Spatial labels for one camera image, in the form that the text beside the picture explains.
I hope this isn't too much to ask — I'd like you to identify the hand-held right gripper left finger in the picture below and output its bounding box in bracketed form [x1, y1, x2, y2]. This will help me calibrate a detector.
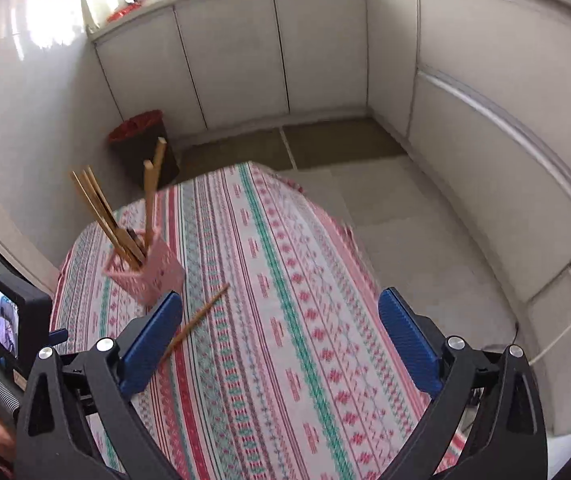
[12, 290, 183, 480]

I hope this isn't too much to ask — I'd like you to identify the white kitchen cabinet with drawers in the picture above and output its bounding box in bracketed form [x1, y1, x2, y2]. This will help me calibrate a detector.
[365, 0, 571, 441]

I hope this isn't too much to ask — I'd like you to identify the bunch of wooden chopsticks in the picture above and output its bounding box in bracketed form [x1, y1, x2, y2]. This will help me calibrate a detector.
[70, 136, 168, 271]

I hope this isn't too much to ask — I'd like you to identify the white cable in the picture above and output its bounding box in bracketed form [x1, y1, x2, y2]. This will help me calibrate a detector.
[530, 307, 571, 366]

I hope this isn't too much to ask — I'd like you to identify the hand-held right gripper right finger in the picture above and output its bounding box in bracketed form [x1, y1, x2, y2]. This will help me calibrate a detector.
[378, 287, 549, 480]

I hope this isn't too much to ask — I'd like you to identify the dark bin with red liner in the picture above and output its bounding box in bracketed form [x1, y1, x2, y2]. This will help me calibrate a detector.
[106, 110, 181, 188]

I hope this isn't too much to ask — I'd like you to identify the white kitchen cabinet with doors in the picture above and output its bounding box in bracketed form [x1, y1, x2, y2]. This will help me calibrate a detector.
[92, 0, 369, 136]

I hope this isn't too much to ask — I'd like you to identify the patterned striped tablecloth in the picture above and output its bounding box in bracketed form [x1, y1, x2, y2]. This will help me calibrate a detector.
[48, 161, 469, 480]

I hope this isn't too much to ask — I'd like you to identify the red plastic basket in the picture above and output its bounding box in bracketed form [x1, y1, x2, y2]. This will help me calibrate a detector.
[108, 2, 143, 23]

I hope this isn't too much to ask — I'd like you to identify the dark floor mat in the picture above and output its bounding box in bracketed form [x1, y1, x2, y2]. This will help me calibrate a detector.
[282, 117, 406, 171]
[178, 127, 296, 181]

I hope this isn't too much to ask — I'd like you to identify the single wooden chopstick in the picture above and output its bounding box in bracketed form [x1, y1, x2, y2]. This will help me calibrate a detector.
[160, 284, 230, 363]

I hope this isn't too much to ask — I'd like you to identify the pink lattice utensil holder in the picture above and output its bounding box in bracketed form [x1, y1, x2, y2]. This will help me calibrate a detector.
[102, 237, 186, 307]

